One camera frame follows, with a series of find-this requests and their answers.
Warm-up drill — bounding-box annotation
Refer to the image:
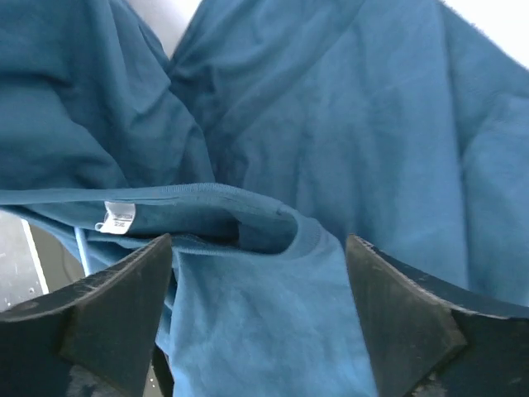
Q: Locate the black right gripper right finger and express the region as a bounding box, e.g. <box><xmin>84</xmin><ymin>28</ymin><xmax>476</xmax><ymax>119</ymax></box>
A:
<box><xmin>346</xmin><ymin>235</ymin><xmax>528</xmax><ymax>397</ymax></box>

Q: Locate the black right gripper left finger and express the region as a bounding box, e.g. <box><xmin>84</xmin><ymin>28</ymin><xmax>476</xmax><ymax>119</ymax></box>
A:
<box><xmin>1</xmin><ymin>235</ymin><xmax>173</xmax><ymax>397</ymax></box>

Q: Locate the blue wire hanger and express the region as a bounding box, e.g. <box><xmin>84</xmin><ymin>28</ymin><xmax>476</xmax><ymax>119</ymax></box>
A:
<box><xmin>74</xmin><ymin>227</ymin><xmax>91</xmax><ymax>276</ymax></box>

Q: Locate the blue t shirt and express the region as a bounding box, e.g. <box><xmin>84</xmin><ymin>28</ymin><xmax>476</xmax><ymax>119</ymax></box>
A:
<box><xmin>1</xmin><ymin>1</ymin><xmax>528</xmax><ymax>396</ymax></box>

